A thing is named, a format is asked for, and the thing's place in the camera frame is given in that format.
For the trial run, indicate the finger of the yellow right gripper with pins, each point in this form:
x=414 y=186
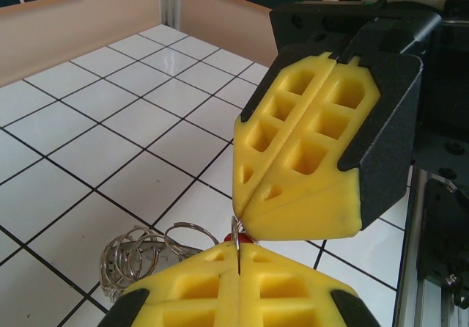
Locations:
x=329 y=202
x=256 y=151

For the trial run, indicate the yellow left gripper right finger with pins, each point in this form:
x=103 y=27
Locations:
x=293 y=297

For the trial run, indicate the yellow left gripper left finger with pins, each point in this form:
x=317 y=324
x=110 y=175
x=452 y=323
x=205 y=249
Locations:
x=190 y=297

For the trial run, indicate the small red key tag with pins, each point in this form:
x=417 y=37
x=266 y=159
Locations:
x=230 y=237

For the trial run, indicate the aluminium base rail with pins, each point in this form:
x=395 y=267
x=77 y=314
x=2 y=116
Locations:
x=406 y=268

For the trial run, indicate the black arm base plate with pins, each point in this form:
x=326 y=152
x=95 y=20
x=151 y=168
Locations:
x=439 y=231

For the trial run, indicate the aluminium corner post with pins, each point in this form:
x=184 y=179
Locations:
x=169 y=0

